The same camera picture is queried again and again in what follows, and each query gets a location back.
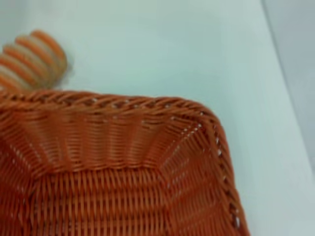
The orange woven rectangular basket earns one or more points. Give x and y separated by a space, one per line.
118 186

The orange white striped bread roll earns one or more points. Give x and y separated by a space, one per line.
32 61

